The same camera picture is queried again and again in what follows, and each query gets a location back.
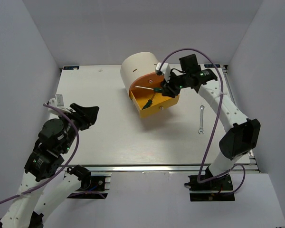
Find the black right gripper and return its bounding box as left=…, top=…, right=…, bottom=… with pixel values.
left=160, top=71, right=188, bottom=99

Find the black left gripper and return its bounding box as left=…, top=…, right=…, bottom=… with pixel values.
left=58, top=102, right=100, bottom=153

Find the large green-handled screwdriver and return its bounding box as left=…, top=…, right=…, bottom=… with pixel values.
left=135, top=86, right=163, bottom=93

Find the long green screwdriver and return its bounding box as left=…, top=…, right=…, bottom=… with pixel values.
left=142, top=92, right=156, bottom=110

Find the yellow drawer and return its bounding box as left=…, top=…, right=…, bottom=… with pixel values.
left=129, top=88, right=180, bottom=118

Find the orange drawer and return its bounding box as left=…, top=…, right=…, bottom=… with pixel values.
left=129, top=73, right=164, bottom=91

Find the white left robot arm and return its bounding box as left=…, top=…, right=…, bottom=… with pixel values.
left=0, top=103, right=99, bottom=228

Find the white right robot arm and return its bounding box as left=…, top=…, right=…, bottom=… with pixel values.
left=155, top=54, right=261, bottom=190

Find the silver open-end wrench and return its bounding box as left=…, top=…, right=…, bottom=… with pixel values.
left=198, top=105, right=205, bottom=134

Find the cream drawer cabinet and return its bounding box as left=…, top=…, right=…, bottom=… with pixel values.
left=120, top=52, right=158, bottom=94

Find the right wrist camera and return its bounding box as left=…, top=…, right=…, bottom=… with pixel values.
left=155, top=62, right=171, bottom=83

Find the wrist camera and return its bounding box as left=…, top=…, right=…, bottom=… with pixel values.
left=155, top=62, right=171, bottom=83
left=46, top=94, right=73, bottom=114

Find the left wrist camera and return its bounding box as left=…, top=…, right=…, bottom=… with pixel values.
left=46, top=94, right=73, bottom=114

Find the aluminium table rail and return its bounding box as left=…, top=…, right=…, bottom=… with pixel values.
left=49, top=163, right=259, bottom=174

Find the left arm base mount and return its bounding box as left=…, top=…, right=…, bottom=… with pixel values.
left=67, top=172, right=111, bottom=200

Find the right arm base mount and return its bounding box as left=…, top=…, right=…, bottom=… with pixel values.
left=184, top=175, right=235, bottom=202

